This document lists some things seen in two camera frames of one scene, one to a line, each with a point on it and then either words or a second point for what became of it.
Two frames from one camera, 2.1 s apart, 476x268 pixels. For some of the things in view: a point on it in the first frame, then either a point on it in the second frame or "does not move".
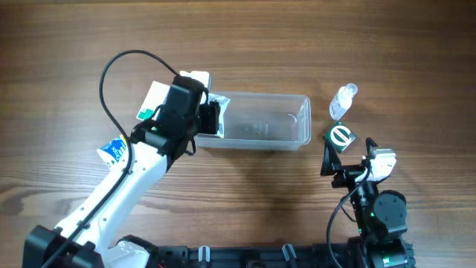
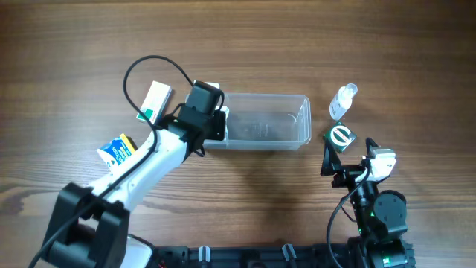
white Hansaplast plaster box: x=224 y=102 → x=226 y=110
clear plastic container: x=257 y=120 does not move
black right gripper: x=349 y=176 does not move
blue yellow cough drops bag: x=115 y=153 does not move
